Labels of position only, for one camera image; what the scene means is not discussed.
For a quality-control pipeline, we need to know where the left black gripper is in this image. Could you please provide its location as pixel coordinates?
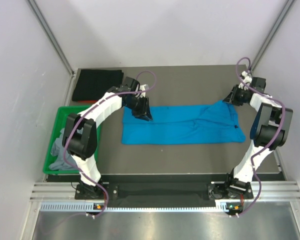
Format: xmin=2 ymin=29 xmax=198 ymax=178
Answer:
xmin=124 ymin=95 xmax=153 ymax=122

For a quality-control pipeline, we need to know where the blue t shirt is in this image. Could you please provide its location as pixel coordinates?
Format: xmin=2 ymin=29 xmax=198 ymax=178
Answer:
xmin=121 ymin=100 xmax=246 ymax=145

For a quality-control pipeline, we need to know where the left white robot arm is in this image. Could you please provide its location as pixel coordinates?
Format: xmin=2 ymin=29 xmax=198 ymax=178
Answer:
xmin=62 ymin=77 xmax=153 ymax=199

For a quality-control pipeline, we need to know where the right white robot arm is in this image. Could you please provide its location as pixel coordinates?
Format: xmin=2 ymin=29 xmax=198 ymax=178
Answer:
xmin=223 ymin=70 xmax=293 ymax=183

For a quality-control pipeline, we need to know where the folded black t shirt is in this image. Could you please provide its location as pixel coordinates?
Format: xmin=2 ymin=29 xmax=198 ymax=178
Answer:
xmin=71 ymin=69 xmax=124 ymax=102

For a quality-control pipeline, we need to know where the folded red t shirt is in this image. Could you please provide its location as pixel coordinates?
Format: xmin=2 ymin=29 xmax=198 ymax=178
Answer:
xmin=78 ymin=100 xmax=97 ymax=105

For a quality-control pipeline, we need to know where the green plastic bin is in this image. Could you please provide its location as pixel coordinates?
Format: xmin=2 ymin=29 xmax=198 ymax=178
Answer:
xmin=42 ymin=105 xmax=90 ymax=175

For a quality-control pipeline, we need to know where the grey t shirt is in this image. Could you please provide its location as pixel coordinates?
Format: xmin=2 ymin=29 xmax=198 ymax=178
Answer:
xmin=49 ymin=128 xmax=77 ymax=171

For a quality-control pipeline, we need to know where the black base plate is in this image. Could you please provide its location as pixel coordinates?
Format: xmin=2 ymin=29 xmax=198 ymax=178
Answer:
xmin=74 ymin=180 xmax=240 ymax=207

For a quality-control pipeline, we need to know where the slotted cable duct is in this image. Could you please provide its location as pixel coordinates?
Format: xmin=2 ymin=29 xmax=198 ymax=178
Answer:
xmin=40 ymin=202 xmax=240 ymax=213

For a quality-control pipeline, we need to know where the right aluminium frame post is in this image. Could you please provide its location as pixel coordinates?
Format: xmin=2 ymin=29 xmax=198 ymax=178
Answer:
xmin=250 ymin=0 xmax=296 ymax=71

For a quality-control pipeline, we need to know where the aluminium frame post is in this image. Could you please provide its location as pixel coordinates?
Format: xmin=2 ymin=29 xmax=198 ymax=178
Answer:
xmin=26 ymin=0 xmax=75 ymax=76
xmin=250 ymin=0 xmax=296 ymax=71

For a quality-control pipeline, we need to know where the aluminium front rail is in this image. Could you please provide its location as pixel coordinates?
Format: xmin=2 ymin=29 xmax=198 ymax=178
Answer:
xmin=30 ymin=182 xmax=76 ymax=202

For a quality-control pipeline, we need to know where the left aluminium frame post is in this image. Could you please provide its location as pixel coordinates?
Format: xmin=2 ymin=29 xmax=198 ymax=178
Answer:
xmin=26 ymin=0 xmax=75 ymax=76

